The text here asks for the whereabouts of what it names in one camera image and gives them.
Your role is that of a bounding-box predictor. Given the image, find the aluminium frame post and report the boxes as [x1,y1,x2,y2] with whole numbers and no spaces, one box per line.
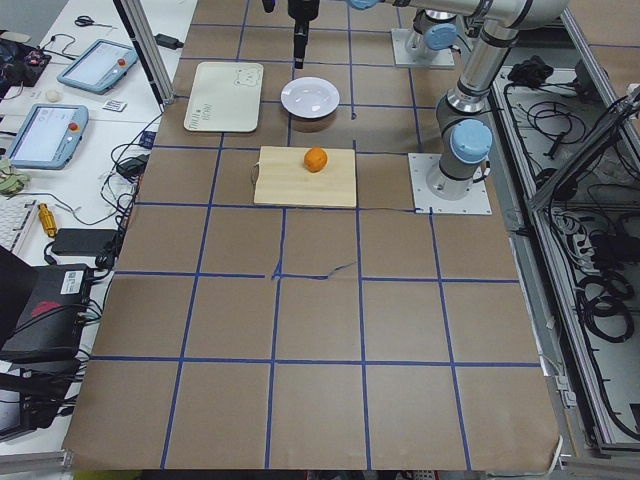
[113,0,175,107]

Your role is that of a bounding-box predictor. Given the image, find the cream tray with bear print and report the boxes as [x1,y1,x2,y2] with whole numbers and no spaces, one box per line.
[183,62,264,133]

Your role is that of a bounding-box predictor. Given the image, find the black electronics box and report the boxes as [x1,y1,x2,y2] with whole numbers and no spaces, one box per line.
[1,262,93,364]

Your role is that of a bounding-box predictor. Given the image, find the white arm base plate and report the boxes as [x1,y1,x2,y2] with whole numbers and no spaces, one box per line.
[391,28,455,70]
[408,153,492,215]

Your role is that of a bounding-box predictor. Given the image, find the wooden cutting board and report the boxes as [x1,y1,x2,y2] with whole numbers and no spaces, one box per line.
[254,146,357,208]

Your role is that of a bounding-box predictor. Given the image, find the blue teach pendant far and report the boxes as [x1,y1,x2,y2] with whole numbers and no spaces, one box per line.
[57,39,138,94]

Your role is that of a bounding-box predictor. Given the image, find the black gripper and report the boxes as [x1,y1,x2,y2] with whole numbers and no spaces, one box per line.
[262,0,319,69]

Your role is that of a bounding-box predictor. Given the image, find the black power adapter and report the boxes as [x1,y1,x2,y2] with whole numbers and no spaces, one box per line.
[51,228,117,256]

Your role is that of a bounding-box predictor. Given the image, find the orange fruit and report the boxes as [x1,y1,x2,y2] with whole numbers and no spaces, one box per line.
[303,147,328,173]

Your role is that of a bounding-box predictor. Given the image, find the white round plate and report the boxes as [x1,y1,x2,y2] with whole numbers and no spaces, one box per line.
[280,77,340,119]

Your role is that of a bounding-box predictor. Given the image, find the gold metal cylinder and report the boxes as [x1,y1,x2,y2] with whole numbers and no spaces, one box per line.
[38,203,58,238]

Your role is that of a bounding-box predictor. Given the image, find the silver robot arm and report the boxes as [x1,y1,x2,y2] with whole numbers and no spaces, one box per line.
[406,9,458,57]
[391,0,568,119]

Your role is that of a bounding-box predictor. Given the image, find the blue teach pendant near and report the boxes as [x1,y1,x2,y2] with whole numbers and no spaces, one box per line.
[7,104,89,170]

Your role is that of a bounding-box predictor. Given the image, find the blue teach pendant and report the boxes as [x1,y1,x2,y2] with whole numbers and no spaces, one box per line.
[7,104,89,170]
[57,39,138,94]

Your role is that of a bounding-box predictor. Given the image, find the white keyboard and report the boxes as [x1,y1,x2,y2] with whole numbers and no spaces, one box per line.
[0,197,37,254]

